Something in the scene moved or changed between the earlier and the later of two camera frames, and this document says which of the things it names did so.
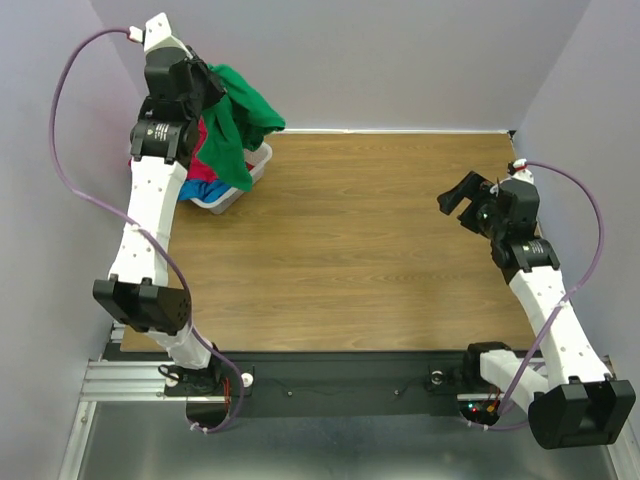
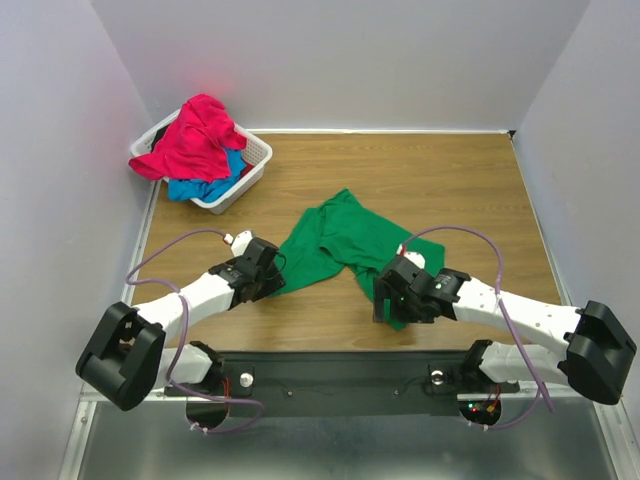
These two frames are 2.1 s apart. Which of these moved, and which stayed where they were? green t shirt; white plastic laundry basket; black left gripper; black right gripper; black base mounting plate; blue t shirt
Moved: green t shirt; black left gripper; black right gripper
Stayed: white plastic laundry basket; black base mounting plate; blue t shirt
